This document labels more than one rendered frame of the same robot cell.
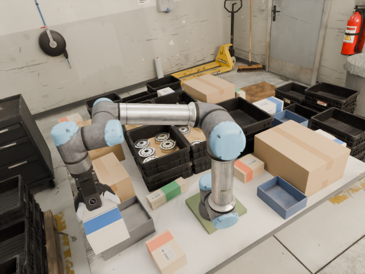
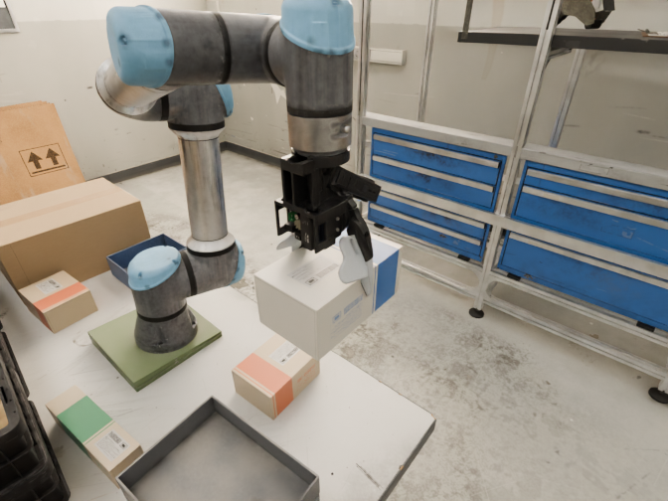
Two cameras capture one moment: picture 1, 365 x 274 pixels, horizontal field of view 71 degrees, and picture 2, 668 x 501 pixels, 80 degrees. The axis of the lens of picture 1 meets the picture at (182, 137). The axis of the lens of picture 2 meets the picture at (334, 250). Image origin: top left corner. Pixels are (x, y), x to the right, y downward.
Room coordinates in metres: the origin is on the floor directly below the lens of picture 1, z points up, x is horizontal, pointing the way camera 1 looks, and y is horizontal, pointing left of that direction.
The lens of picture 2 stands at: (0.84, 0.76, 1.46)
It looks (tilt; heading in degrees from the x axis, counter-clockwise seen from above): 32 degrees down; 244
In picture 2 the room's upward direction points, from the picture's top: straight up
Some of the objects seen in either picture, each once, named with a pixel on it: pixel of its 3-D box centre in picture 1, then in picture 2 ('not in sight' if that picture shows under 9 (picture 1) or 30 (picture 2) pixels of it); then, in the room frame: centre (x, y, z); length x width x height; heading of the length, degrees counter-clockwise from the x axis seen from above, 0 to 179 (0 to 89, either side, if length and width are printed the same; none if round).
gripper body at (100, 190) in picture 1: (86, 180); (317, 195); (0.65, 0.34, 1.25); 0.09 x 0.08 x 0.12; 24
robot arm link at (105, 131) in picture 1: (104, 131); (262, 50); (0.68, 0.24, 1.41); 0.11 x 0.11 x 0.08; 9
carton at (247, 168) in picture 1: (247, 168); (59, 300); (1.16, -0.36, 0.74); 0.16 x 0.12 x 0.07; 118
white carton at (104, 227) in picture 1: (102, 217); (332, 283); (0.63, 0.32, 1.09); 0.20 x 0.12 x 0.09; 24
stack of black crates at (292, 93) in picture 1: (295, 103); not in sight; (2.61, -1.37, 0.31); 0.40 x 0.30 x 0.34; 24
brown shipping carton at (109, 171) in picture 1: (107, 180); not in sight; (1.18, 0.49, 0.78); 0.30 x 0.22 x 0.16; 28
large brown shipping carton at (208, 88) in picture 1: (208, 93); not in sight; (2.18, -0.30, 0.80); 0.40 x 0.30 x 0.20; 26
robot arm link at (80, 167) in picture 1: (77, 162); (321, 130); (0.64, 0.34, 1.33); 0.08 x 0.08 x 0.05
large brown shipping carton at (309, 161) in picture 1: (296, 155); (69, 234); (1.13, -0.65, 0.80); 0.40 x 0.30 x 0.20; 22
